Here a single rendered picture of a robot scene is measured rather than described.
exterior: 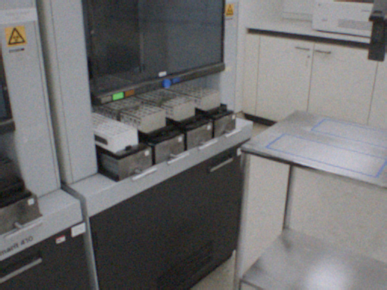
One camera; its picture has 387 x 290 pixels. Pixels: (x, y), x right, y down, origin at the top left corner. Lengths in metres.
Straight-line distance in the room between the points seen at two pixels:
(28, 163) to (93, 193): 0.20
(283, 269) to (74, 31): 1.13
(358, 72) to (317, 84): 0.36
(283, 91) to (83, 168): 2.55
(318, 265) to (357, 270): 0.15
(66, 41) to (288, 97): 2.65
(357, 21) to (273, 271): 2.13
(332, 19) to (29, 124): 2.60
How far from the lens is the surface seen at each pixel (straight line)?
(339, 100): 3.37
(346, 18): 3.26
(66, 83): 1.18
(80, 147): 1.25
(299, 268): 1.67
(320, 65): 3.38
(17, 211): 1.10
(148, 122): 1.38
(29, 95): 1.13
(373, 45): 0.80
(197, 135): 1.47
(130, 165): 1.27
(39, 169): 1.20
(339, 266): 1.72
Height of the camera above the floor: 1.33
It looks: 24 degrees down
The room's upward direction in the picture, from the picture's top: straight up
